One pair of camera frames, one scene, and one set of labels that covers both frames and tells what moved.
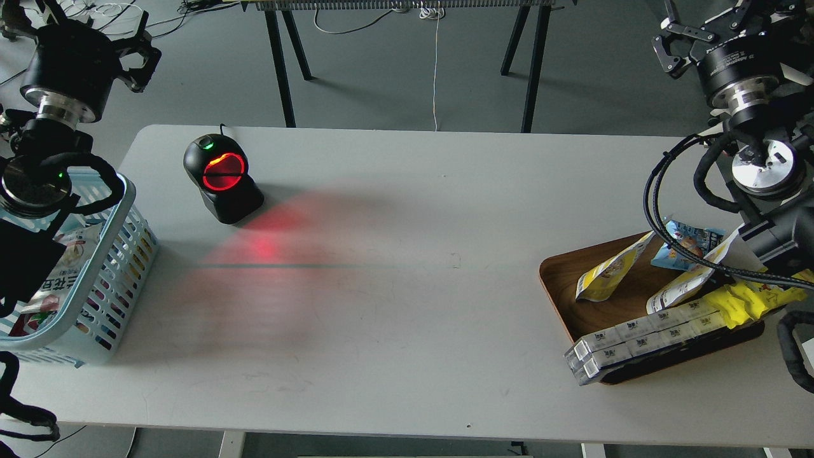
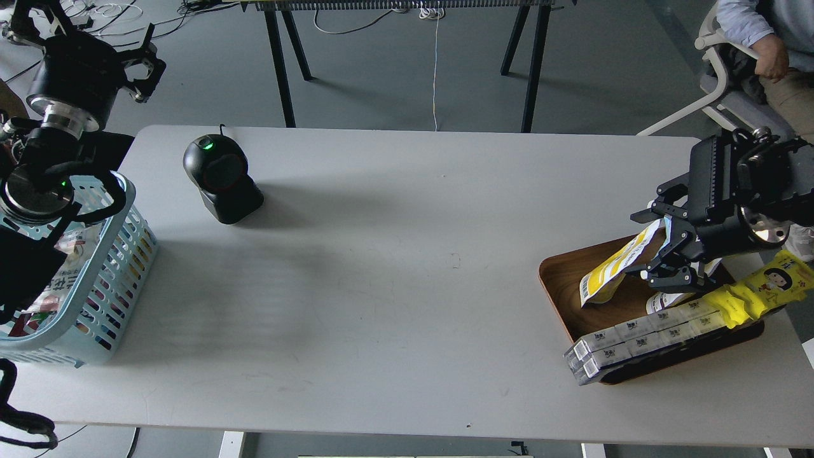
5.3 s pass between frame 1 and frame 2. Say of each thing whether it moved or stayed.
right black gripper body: moved
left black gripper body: stayed
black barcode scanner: stayed
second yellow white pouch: stayed
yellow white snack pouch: moved
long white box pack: stayed
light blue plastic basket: stayed
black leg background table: stayed
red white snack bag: stayed
